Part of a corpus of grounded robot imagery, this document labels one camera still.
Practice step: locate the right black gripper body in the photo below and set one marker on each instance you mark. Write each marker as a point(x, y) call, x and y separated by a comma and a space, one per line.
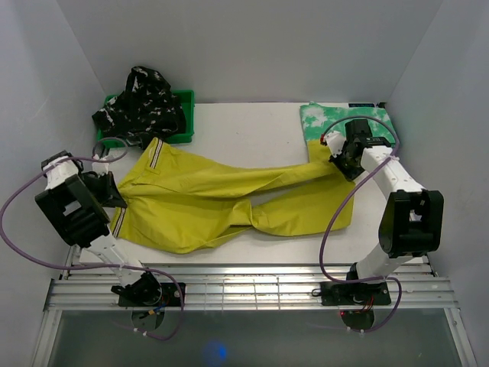
point(344, 156)

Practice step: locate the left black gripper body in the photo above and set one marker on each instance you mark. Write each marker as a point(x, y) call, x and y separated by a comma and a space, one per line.
point(101, 186)

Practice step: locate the yellow trousers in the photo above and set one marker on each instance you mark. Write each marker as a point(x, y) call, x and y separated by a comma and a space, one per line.
point(180, 202)

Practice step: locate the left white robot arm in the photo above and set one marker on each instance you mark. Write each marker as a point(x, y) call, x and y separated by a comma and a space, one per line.
point(74, 202)

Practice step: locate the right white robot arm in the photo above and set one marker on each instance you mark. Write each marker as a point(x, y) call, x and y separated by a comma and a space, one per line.
point(411, 224)

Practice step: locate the green white tie-dye folded garment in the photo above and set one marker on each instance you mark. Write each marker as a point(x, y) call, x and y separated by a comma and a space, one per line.
point(316, 118)

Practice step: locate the black white patterned garment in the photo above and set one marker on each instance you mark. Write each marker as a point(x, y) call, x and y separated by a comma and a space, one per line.
point(144, 81)

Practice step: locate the green plastic bin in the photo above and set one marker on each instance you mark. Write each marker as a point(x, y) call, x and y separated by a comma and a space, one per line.
point(138, 120)

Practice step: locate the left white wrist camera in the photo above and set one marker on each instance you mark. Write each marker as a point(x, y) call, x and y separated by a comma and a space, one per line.
point(100, 162)

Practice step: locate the aluminium rail frame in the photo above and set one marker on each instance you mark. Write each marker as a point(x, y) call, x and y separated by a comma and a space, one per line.
point(251, 308)

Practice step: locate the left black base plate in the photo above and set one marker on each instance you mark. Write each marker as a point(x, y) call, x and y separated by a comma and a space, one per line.
point(167, 294)

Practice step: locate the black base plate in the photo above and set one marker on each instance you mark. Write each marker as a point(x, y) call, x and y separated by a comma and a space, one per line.
point(336, 294)
point(167, 294)

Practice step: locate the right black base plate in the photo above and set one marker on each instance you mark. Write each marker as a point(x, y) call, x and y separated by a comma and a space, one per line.
point(336, 294)

